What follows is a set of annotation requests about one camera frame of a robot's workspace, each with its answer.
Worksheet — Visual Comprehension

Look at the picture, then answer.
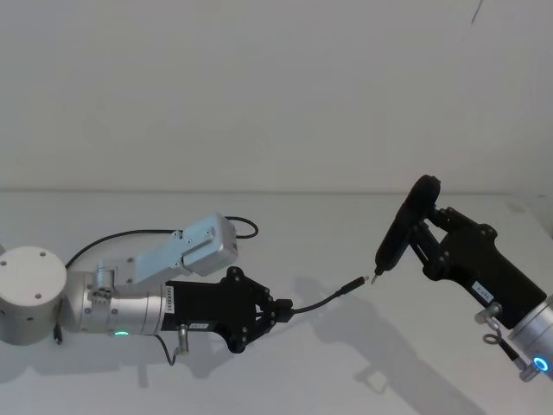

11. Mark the black handheld tool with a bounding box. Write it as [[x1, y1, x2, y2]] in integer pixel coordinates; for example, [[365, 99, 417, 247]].
[[373, 174, 442, 285]]

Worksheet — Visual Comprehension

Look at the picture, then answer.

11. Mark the white table cloth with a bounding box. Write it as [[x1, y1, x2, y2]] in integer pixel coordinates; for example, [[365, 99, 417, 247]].
[[0, 188, 553, 415]]

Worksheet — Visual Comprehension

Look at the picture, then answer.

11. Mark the white curtain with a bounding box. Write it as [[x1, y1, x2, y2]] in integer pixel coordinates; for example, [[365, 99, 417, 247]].
[[0, 0, 553, 196]]

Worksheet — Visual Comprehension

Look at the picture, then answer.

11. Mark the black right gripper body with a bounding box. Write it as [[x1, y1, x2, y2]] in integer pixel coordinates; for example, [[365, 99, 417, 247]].
[[420, 207, 549, 330]]

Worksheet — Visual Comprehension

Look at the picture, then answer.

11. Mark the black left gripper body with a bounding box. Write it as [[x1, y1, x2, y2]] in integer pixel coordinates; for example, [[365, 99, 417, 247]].
[[161, 267, 262, 354]]

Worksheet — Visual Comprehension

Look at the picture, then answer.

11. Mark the black cable with plug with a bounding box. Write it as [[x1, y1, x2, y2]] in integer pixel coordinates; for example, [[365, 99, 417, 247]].
[[284, 275, 372, 315]]

